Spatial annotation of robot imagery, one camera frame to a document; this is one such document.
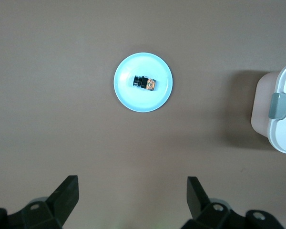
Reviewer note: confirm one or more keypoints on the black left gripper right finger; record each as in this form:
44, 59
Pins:
197, 202

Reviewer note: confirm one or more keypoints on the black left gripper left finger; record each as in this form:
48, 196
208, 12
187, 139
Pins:
64, 200

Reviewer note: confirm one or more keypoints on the black and orange switch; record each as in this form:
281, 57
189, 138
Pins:
149, 84

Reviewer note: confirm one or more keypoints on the light blue round plate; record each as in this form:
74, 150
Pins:
152, 100

